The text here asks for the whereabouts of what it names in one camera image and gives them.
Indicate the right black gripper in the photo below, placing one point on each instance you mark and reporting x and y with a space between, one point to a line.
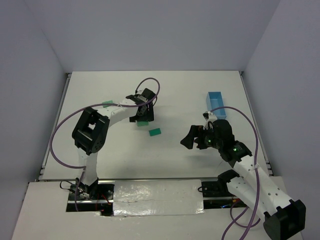
199 138

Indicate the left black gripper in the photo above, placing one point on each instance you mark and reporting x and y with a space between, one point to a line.
144 117

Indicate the light green rectangular block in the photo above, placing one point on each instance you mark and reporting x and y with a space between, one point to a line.
142 123

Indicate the dark green rectangular block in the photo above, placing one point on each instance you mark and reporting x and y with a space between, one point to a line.
154 132

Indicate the small green cube block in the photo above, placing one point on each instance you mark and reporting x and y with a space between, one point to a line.
105 104

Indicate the blue plastic box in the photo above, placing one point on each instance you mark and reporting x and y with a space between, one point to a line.
214 100

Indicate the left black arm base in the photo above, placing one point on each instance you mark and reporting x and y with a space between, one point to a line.
101 201

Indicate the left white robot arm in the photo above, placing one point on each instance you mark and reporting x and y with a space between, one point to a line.
90 132

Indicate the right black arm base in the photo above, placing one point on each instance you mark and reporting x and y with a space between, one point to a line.
215 192

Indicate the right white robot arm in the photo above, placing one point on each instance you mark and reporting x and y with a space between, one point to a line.
281 216

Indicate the silver tape patch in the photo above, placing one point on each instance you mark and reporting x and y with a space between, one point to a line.
157 198

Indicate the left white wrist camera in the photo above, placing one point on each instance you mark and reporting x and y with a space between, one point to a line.
140 93

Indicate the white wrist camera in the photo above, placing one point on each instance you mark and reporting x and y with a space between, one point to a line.
140 93
209 117

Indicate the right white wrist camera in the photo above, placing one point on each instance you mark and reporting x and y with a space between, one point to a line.
209 117

